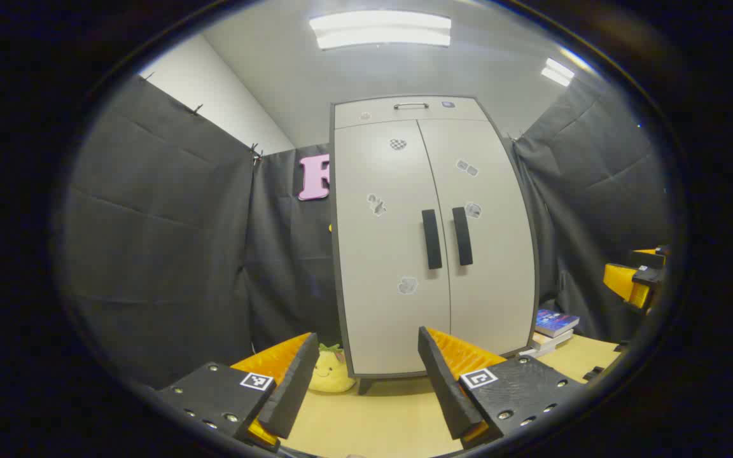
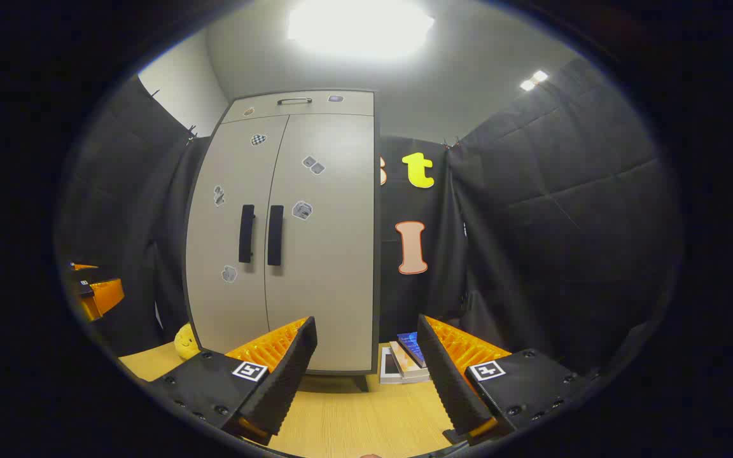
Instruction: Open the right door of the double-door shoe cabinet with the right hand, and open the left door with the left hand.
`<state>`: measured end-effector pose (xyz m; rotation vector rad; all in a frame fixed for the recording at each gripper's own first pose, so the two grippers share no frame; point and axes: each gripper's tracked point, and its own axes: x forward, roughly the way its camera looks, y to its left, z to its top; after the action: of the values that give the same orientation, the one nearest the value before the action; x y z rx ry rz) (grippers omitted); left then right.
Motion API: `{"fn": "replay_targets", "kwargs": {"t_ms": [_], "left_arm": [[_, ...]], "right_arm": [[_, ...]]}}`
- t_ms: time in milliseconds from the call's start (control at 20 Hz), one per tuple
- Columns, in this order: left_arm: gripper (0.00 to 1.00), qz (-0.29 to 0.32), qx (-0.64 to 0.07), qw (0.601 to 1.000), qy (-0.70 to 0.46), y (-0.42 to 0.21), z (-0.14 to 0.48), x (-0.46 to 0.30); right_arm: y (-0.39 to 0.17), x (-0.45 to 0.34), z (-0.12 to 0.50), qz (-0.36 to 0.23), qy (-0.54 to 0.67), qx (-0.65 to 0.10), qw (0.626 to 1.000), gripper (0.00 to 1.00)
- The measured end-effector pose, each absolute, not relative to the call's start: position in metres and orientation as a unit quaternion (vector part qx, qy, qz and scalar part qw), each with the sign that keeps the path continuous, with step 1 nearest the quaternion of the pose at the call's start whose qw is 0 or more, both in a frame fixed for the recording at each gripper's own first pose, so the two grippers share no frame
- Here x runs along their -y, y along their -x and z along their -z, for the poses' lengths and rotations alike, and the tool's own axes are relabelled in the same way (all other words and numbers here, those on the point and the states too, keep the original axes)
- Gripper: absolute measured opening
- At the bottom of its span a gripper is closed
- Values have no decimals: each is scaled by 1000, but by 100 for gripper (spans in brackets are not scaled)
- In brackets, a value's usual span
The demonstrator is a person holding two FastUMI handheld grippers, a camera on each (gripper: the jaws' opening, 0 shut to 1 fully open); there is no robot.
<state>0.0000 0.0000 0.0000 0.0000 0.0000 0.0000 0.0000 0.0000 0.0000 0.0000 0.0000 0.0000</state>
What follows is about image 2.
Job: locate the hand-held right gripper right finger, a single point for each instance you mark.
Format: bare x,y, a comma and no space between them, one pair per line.
449,381

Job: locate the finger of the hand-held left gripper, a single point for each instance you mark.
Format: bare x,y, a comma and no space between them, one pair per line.
104,296

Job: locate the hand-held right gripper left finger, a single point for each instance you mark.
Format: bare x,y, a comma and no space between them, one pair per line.
287,381

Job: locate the blue book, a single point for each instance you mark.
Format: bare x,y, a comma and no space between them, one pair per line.
412,346

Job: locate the yellow plush toy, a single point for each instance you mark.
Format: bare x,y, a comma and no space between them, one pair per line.
185,343

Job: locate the small ceiling light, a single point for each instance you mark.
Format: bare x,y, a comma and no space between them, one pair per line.
534,80

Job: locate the white book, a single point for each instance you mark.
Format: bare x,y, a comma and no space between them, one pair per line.
387,372

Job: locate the black backdrop cloth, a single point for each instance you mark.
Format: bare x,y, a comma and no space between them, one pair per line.
564,222

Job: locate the grey double-door shoe cabinet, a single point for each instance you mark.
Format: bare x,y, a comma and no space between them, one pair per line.
354,105

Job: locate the grey cabinet door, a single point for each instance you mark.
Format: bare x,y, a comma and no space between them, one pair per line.
210,254
335,267

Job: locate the large ceiling light panel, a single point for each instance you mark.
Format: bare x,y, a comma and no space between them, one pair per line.
360,28

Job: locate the tan cover book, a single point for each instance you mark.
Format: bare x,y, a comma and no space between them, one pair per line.
404,366

